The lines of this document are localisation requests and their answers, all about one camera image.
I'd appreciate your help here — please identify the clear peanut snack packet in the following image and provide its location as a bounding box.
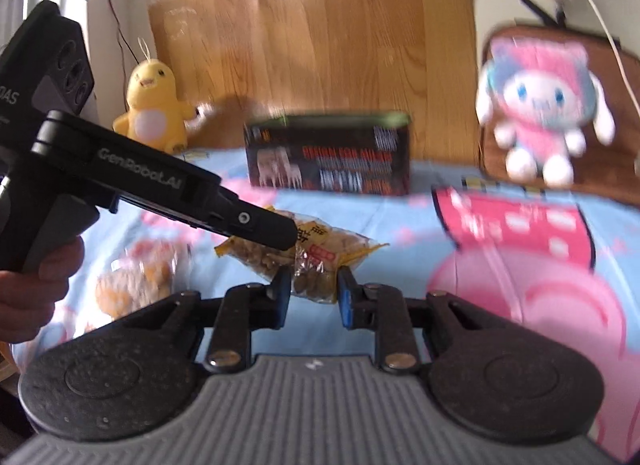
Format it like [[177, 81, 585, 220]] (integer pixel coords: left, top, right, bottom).
[[215, 206, 390, 305]]

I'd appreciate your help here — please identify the brown seat cushion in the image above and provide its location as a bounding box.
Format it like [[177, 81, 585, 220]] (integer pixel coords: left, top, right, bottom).
[[477, 22, 640, 206]]

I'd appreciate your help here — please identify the wood grain board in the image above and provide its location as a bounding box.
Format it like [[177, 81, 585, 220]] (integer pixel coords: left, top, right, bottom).
[[146, 0, 484, 166]]

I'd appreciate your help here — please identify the black tape strip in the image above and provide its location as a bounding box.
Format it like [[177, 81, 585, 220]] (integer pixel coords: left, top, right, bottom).
[[517, 0, 569, 29]]

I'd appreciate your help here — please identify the cartoon printed bedsheet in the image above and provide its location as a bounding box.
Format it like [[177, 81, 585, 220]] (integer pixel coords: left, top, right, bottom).
[[10, 147, 640, 448]]

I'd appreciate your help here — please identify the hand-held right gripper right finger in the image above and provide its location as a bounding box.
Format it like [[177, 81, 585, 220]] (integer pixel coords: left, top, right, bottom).
[[337, 266, 504, 374]]

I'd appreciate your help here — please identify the yellow plush toy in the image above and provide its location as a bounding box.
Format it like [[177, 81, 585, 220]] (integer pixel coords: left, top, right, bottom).
[[112, 38, 209, 155]]

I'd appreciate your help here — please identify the person's left hand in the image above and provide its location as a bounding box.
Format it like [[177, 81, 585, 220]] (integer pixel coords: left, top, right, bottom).
[[0, 236, 85, 344]]

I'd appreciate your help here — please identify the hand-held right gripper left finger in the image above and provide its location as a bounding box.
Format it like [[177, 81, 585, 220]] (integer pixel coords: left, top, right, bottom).
[[122, 267, 293, 372]]

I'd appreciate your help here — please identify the thin black cable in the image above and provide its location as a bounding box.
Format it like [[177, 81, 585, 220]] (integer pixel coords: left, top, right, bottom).
[[97, 0, 142, 67]]

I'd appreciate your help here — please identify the white cable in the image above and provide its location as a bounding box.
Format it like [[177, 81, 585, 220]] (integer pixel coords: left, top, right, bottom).
[[552, 0, 640, 112]]

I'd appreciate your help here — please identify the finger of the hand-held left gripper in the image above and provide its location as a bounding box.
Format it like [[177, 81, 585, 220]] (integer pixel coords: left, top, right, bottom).
[[197, 184, 299, 252]]

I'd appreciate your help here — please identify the black printed cardboard box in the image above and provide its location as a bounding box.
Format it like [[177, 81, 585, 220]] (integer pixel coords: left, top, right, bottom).
[[243, 111, 412, 196]]

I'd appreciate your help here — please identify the pink white plush toy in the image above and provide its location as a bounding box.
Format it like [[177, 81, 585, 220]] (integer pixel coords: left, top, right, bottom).
[[474, 37, 617, 186]]

